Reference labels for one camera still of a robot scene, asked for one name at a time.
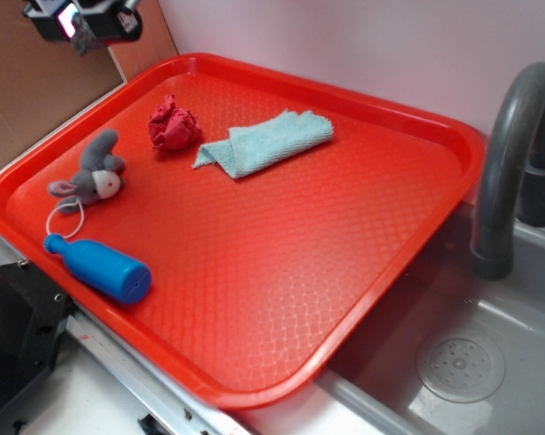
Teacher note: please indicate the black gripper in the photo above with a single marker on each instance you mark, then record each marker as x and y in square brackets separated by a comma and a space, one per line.
[111, 21]

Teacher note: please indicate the brown rock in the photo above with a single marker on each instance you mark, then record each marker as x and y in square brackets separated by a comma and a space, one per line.
[83, 41]

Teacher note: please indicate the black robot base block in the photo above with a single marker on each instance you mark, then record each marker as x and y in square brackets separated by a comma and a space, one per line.
[33, 314]

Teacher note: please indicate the brown cardboard panel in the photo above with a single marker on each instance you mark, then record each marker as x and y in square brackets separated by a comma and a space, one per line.
[43, 85]

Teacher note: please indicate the crumpled red cloth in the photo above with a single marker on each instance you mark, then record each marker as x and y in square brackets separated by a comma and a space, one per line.
[172, 127]

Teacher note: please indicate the grey plush bunny toy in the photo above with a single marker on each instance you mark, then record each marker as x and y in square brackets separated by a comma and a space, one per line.
[99, 178]

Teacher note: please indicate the light blue towel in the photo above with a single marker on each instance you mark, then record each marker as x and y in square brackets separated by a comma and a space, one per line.
[250, 149]

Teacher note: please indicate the blue plastic bottle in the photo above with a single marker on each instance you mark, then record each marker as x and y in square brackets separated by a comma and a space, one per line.
[121, 277]

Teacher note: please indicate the red plastic tray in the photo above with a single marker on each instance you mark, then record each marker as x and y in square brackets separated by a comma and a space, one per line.
[255, 281]

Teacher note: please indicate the grey curved faucet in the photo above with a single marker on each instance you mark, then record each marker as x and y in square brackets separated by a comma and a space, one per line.
[512, 186]

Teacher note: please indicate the grey plastic sink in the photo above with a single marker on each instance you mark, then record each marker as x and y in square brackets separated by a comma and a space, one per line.
[373, 373]

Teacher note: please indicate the round sink drain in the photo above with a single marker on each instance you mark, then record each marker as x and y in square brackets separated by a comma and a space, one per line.
[460, 365]

